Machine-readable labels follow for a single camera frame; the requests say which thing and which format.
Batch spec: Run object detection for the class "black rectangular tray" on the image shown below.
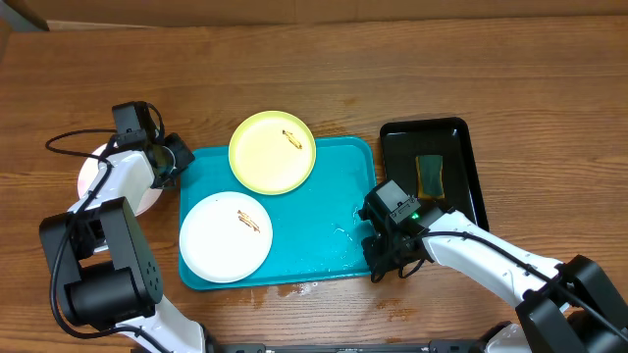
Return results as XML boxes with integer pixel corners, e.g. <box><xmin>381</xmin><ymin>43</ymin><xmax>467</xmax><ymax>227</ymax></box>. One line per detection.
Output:
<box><xmin>380</xmin><ymin>117</ymin><xmax>490</xmax><ymax>230</ymax></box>

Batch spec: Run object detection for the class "green yellow sponge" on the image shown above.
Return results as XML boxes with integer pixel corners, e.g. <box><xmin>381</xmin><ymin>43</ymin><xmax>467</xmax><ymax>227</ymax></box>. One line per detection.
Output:
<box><xmin>415</xmin><ymin>155</ymin><xmax>445</xmax><ymax>200</ymax></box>

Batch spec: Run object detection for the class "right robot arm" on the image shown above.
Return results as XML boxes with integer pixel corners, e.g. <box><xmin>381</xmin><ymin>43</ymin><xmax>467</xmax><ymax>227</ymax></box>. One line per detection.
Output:
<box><xmin>358</xmin><ymin>207</ymin><xmax>627</xmax><ymax>352</ymax></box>

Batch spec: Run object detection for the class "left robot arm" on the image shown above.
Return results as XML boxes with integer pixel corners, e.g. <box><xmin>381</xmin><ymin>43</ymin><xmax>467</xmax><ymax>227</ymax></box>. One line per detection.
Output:
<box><xmin>39</xmin><ymin>130</ymin><xmax>217</xmax><ymax>352</ymax></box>

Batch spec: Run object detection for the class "white plate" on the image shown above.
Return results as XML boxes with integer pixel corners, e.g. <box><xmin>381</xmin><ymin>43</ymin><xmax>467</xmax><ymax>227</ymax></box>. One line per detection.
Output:
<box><xmin>70</xmin><ymin>150</ymin><xmax>162</xmax><ymax>216</ymax></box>
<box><xmin>179</xmin><ymin>191</ymin><xmax>273</xmax><ymax>283</ymax></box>

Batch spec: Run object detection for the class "green rimmed plate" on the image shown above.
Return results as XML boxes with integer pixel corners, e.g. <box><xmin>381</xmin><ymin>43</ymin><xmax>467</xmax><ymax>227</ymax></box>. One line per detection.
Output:
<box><xmin>228</xmin><ymin>111</ymin><xmax>316</xmax><ymax>195</ymax></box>

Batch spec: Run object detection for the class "teal plastic tray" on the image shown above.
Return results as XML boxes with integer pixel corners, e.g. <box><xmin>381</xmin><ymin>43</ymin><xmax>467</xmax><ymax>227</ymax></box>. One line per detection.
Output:
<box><xmin>179</xmin><ymin>136</ymin><xmax>377</xmax><ymax>291</ymax></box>

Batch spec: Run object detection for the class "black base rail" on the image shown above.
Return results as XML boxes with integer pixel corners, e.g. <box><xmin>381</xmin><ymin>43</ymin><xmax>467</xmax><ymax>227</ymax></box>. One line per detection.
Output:
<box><xmin>210</xmin><ymin>339</ymin><xmax>485</xmax><ymax>353</ymax></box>

